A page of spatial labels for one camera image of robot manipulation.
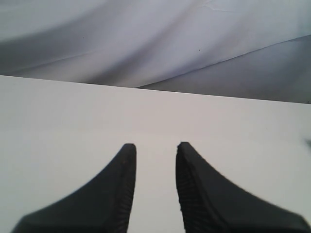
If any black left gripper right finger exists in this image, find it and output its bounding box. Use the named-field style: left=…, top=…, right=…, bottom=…
left=176, top=142, right=311, bottom=233

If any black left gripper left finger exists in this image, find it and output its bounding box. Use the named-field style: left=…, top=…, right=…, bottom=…
left=13, top=144, right=137, bottom=233

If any grey backdrop cloth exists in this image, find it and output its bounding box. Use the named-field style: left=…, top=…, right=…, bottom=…
left=0, top=0, right=311, bottom=103

